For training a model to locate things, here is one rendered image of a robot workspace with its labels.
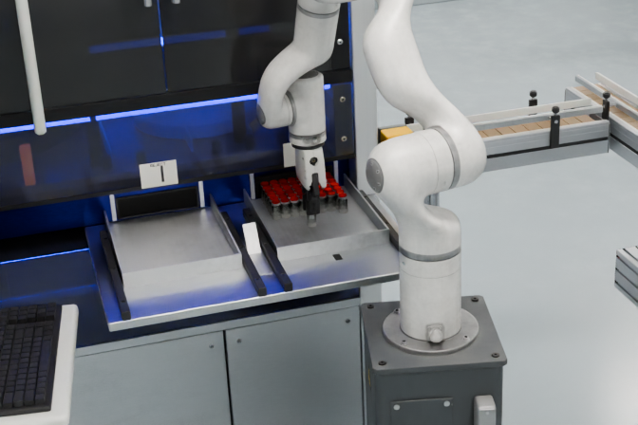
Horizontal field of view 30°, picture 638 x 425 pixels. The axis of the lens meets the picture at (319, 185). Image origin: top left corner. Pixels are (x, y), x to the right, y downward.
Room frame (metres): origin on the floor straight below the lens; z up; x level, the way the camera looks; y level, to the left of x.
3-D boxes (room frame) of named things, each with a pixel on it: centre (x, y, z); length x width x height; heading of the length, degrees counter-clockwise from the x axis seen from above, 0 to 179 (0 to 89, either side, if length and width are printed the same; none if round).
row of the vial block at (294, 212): (2.57, 0.03, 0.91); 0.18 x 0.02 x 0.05; 105
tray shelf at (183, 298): (2.42, 0.16, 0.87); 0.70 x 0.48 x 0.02; 105
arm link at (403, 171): (2.03, -0.18, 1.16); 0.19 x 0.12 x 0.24; 116
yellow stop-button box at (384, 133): (2.71, -0.20, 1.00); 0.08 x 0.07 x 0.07; 15
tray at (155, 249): (2.44, 0.34, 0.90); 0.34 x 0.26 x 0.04; 15
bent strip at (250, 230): (2.35, 0.14, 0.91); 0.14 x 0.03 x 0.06; 15
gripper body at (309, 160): (2.50, 0.02, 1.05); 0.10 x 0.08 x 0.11; 15
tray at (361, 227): (2.53, 0.02, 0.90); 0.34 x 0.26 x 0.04; 15
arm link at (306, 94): (2.50, 0.02, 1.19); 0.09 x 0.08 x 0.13; 116
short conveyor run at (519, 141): (2.92, -0.44, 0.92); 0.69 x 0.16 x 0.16; 105
